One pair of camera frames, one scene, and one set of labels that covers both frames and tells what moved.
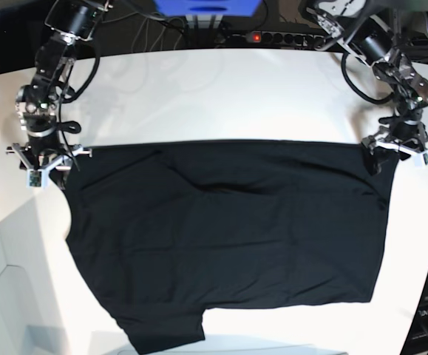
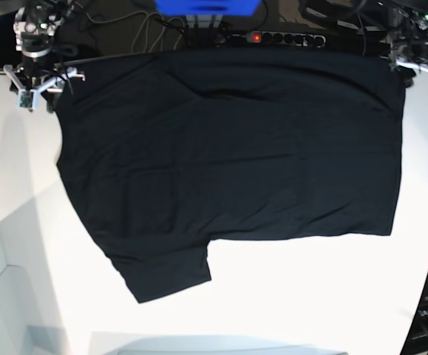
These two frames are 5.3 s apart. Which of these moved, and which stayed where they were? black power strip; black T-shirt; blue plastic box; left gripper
Moved: black T-shirt; left gripper
Stayed: blue plastic box; black power strip
